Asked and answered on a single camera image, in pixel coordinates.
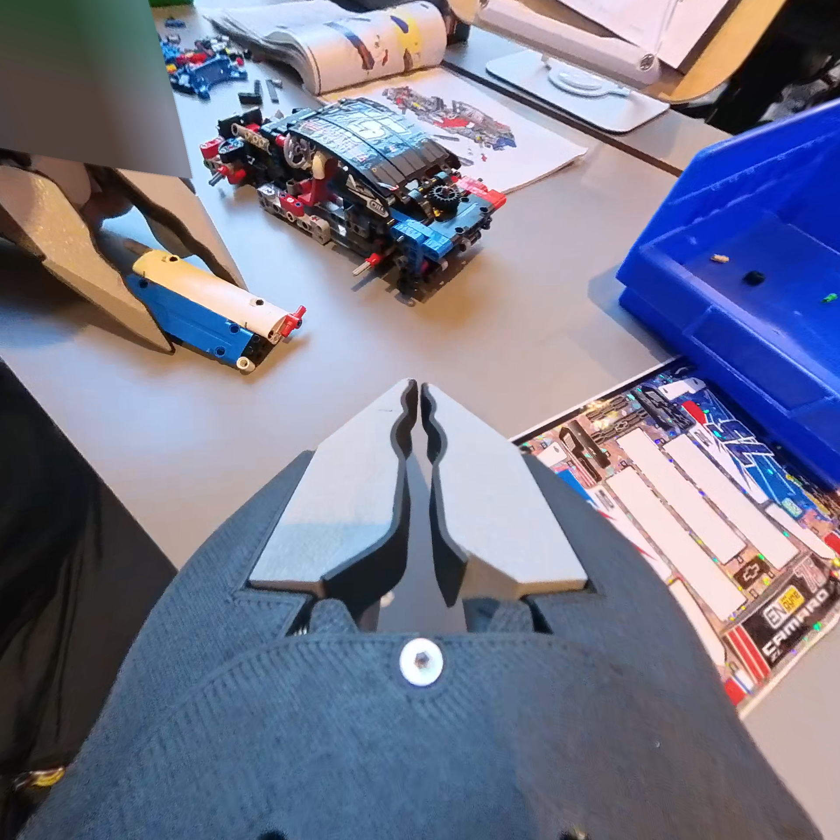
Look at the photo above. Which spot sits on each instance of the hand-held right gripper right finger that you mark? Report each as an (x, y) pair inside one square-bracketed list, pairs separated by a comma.
[(505, 518)]

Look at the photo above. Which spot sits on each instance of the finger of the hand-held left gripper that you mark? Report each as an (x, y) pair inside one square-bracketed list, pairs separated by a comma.
[(59, 236), (197, 223)]

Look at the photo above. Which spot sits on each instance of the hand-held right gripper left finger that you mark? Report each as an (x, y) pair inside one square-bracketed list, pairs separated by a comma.
[(341, 512)]

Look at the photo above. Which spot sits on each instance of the white blue brick door panel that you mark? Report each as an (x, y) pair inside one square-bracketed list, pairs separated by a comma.
[(197, 308)]

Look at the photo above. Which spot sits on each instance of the grey desk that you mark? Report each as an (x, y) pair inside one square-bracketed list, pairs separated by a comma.
[(459, 328)]

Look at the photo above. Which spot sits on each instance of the short black brick beam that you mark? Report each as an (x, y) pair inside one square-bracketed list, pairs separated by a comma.
[(271, 88)]

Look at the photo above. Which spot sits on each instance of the pile of loose brick pieces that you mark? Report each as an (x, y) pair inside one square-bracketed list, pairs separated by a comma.
[(203, 69)]

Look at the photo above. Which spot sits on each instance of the toy brick race car model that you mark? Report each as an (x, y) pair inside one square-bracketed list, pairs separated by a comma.
[(367, 164)]

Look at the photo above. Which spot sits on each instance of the colourful sticker sheet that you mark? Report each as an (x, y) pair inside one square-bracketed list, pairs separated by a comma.
[(689, 525)]

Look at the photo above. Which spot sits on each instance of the person's black jacket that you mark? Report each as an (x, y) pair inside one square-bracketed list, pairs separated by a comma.
[(52, 558)]

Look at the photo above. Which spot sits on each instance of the open white instruction booklet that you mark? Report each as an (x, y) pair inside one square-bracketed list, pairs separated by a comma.
[(525, 151)]

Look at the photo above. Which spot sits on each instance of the blue plastic bin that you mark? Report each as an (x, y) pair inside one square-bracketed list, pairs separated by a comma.
[(754, 197)]

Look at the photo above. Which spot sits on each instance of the wooden board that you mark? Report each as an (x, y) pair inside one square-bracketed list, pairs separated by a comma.
[(741, 59)]

